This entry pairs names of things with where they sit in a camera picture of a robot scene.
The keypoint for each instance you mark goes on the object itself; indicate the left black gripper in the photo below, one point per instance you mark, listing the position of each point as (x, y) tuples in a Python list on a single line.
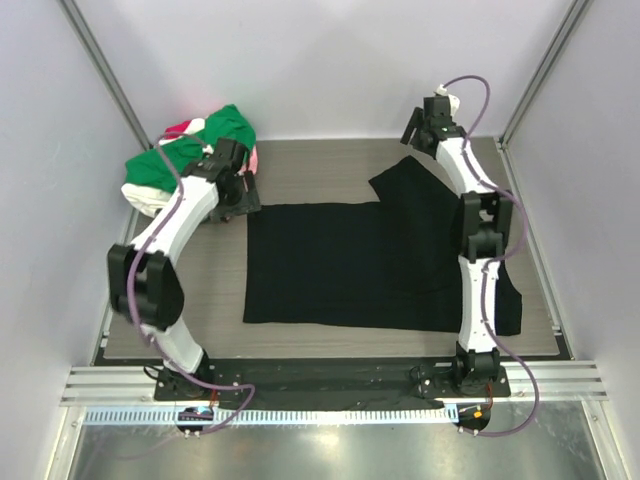
[(247, 204)]

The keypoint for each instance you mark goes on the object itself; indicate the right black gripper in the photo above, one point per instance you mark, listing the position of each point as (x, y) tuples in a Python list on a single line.
[(414, 122)]

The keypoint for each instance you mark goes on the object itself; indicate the pink t shirt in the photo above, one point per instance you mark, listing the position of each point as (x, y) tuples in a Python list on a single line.
[(251, 164)]

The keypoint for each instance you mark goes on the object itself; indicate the green t shirt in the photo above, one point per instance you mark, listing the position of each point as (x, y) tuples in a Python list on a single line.
[(148, 168)]

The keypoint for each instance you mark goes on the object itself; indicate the white t shirt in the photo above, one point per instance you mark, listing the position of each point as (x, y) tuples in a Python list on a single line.
[(148, 201)]

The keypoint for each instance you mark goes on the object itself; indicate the red t shirt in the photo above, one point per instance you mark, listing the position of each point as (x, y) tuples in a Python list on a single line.
[(176, 131)]

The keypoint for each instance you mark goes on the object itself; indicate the black t shirt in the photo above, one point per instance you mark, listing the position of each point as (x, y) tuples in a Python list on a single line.
[(384, 264)]

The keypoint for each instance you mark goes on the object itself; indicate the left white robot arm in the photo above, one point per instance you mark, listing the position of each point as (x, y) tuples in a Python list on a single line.
[(143, 284)]

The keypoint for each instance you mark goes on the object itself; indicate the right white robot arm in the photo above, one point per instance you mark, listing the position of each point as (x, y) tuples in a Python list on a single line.
[(480, 232)]

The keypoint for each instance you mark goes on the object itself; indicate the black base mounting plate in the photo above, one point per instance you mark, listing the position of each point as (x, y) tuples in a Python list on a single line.
[(352, 384)]

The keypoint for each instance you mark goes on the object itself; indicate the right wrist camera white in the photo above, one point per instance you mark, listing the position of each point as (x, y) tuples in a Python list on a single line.
[(454, 101)]

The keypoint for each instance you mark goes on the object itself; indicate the right aluminium corner post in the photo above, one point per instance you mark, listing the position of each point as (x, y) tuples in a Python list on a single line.
[(559, 41)]

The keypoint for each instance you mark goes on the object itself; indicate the aluminium corner post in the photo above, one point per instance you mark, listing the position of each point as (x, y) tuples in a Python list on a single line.
[(559, 41), (90, 44)]

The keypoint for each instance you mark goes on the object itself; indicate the white slotted cable duct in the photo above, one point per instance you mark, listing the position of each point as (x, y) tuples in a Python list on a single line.
[(200, 416)]

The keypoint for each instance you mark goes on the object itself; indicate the aluminium frame rail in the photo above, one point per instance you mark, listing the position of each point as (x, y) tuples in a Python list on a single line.
[(107, 386)]

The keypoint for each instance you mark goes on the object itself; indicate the left aluminium corner post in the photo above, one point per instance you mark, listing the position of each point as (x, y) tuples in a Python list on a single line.
[(90, 44)]

